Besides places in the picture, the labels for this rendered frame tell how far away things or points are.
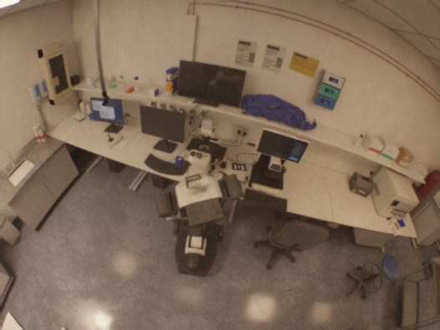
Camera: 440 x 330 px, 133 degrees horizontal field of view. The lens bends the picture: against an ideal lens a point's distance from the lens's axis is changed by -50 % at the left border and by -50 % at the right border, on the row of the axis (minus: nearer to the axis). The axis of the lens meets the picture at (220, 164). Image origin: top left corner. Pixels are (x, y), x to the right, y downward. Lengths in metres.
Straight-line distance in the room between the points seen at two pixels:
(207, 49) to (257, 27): 0.61
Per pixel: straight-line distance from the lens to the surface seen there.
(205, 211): 1.09
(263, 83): 2.20
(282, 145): 1.78
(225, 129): 2.38
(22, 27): 3.22
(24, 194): 2.84
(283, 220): 2.16
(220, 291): 2.21
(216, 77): 2.01
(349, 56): 2.28
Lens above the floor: 2.17
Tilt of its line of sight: 43 degrees down
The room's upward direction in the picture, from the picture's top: 10 degrees clockwise
